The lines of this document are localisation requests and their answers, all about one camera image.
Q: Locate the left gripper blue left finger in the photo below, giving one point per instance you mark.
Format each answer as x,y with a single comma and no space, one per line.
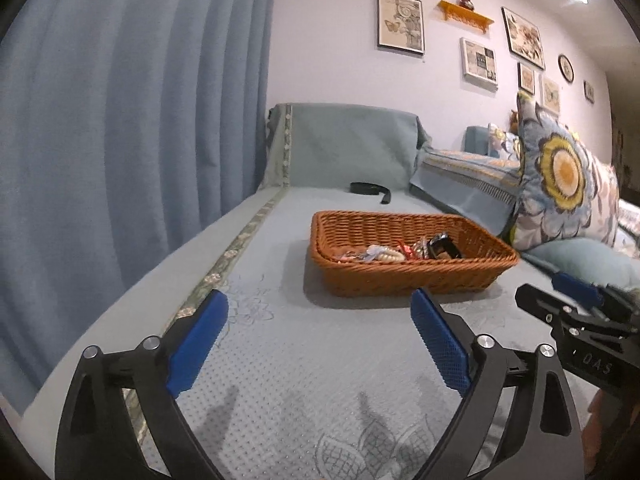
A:
96,438

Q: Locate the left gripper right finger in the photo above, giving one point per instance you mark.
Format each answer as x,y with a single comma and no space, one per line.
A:
541,439

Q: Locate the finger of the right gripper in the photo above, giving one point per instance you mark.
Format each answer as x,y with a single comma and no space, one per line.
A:
585,294

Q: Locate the black wrist watch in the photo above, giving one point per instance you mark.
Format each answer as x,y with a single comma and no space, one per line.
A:
443,244

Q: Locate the person's right hand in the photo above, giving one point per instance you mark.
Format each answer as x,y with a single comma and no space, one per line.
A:
592,435

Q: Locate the teal plain pillow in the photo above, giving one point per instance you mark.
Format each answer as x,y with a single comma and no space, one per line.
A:
588,260

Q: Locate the floral sunflower pillow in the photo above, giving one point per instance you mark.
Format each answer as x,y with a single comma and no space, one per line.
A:
565,191

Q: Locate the striped blue pillow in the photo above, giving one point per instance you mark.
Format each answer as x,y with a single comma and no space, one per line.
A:
478,187

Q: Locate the tiny far framed picture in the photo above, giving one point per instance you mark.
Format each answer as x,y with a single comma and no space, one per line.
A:
589,92

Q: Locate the butterfly framed picture right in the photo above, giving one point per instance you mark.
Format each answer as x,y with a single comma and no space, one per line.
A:
550,95

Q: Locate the light blue bed cover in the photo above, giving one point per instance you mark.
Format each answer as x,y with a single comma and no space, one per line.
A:
303,384

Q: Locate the small dark framed picture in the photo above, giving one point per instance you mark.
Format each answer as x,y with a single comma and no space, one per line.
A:
526,79

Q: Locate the brown wicker basket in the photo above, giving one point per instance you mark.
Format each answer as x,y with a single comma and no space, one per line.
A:
334,232

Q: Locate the white framed patchwork picture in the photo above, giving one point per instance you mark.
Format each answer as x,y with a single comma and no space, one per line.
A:
478,64

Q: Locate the large floral framed picture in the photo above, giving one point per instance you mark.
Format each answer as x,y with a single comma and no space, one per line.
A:
524,38

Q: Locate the small figurine on shelf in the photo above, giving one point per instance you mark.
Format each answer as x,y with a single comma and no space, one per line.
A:
467,4

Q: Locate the teal covered headboard cushion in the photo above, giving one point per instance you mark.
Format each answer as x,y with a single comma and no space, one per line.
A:
319,145

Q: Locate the large butterfly framed picture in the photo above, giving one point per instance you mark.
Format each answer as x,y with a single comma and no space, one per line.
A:
401,25

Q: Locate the blue curtain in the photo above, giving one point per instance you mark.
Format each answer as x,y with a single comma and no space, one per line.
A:
127,128

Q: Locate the black strap band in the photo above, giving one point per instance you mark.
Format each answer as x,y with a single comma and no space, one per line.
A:
371,189

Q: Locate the orange wall shelf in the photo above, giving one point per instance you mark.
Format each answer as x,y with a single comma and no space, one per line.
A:
465,16

